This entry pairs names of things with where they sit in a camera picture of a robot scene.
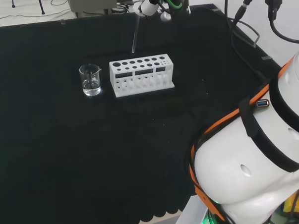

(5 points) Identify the black tripod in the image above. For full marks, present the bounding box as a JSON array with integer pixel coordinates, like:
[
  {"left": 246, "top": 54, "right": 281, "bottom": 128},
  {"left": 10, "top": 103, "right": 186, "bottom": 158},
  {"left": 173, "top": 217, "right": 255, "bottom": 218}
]
[{"left": 6, "top": 0, "right": 47, "bottom": 15}]

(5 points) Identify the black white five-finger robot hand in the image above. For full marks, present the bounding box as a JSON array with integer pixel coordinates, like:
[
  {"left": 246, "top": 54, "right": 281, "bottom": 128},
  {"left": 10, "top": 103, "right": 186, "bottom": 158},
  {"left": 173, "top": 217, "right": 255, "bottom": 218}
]
[{"left": 130, "top": 0, "right": 192, "bottom": 23}]

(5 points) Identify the green cable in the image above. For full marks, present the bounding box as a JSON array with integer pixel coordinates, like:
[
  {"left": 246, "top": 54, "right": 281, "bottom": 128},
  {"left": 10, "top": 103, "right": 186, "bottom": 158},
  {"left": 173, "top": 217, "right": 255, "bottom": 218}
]
[{"left": 161, "top": 0, "right": 185, "bottom": 10}]

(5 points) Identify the thin black floor cable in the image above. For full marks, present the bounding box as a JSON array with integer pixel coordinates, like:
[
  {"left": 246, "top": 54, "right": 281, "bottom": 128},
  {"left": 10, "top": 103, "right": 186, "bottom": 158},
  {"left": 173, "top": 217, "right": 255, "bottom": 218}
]
[{"left": 0, "top": 5, "right": 71, "bottom": 24}]

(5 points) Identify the white test tube rack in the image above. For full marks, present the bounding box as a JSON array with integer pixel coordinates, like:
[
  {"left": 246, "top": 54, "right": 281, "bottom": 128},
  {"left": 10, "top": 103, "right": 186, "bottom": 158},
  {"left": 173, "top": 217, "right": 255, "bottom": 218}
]
[{"left": 108, "top": 51, "right": 177, "bottom": 101}]

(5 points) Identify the clear glass beaker with liquid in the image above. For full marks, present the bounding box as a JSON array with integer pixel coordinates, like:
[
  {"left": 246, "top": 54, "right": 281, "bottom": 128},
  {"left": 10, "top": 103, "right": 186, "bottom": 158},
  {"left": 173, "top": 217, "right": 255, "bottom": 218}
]
[{"left": 77, "top": 63, "right": 103, "bottom": 98}]

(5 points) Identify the yellow stop button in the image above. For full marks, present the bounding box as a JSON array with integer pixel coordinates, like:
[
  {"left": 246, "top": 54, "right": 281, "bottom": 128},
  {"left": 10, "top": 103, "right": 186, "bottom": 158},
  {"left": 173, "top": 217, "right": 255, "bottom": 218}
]
[{"left": 282, "top": 185, "right": 299, "bottom": 220}]

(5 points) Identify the thick black cable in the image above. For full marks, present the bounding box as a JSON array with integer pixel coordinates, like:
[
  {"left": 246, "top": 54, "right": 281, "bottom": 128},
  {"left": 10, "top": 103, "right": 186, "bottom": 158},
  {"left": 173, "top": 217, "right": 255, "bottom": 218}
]
[{"left": 262, "top": 0, "right": 299, "bottom": 45}]

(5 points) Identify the grey equipment box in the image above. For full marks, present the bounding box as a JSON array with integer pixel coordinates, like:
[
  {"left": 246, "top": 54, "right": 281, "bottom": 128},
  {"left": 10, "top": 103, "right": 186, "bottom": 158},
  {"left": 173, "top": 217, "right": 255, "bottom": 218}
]
[{"left": 66, "top": 0, "right": 118, "bottom": 16}]

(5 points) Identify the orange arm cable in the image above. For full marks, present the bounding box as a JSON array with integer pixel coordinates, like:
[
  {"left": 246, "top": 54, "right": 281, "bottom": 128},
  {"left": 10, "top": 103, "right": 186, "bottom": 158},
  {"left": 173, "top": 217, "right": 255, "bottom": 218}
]
[{"left": 187, "top": 51, "right": 297, "bottom": 224}]

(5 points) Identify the black bench cloth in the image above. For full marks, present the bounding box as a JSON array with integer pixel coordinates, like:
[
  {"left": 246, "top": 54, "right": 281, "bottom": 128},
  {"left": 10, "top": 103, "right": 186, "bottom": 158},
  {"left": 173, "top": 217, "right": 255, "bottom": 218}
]
[{"left": 0, "top": 0, "right": 287, "bottom": 224}]

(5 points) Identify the clear glass rod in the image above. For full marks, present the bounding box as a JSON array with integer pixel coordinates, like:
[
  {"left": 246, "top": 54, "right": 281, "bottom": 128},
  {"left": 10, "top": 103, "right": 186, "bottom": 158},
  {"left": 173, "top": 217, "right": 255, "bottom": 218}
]
[{"left": 131, "top": 13, "right": 141, "bottom": 54}]

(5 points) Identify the blue USB plug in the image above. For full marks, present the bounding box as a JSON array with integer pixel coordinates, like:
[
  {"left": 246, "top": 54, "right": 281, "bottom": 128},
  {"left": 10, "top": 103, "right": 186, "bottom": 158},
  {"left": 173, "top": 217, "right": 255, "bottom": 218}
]
[{"left": 256, "top": 99, "right": 271, "bottom": 109}]

